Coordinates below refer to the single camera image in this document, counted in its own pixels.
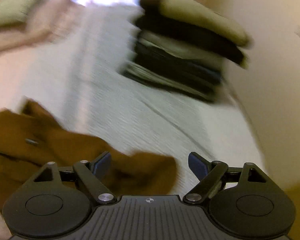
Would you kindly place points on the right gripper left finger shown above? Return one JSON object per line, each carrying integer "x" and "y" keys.
{"x": 56, "y": 202}

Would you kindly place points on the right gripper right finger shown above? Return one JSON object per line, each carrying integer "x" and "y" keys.
{"x": 241, "y": 201}

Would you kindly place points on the brown long-sleeve cardigan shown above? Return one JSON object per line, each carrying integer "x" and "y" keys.
{"x": 32, "y": 138}

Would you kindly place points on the striped grey pink bedspread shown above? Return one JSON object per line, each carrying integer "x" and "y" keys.
{"x": 78, "y": 80}

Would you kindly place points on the folded dark clothes stack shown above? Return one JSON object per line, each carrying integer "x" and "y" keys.
{"x": 165, "y": 63}

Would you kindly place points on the folded beige blanket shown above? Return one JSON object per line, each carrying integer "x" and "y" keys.
{"x": 49, "y": 21}

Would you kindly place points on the green knit cushion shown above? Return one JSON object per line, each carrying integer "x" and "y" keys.
{"x": 14, "y": 12}

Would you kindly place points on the folded beige black sweater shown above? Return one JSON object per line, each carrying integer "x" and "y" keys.
{"x": 191, "y": 22}

